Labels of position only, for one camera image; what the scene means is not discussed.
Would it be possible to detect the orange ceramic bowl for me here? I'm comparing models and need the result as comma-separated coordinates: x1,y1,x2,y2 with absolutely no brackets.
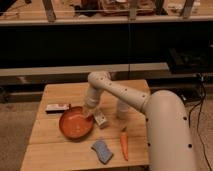
59,106,94,140

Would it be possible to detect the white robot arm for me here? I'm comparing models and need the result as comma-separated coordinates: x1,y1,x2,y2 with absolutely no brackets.
84,71,198,171

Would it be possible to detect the white tube bottle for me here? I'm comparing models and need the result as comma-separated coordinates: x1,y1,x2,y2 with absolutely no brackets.
94,109,108,128

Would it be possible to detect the small dark box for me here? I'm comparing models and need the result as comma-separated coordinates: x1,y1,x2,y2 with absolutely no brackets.
45,103,70,113

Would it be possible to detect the orange toy carrot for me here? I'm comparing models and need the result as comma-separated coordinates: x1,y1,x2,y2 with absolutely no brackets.
120,127,129,161

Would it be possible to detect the blue sponge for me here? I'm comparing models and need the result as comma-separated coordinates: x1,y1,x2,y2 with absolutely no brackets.
91,139,113,164

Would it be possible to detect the wooden table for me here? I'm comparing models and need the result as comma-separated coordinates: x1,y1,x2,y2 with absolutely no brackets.
21,83,149,171

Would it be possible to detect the wooden shelf rack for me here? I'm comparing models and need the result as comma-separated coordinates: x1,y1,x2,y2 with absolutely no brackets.
0,0,213,26

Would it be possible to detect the black power cable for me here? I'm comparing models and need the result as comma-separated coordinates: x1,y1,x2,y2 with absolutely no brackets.
181,74,213,171

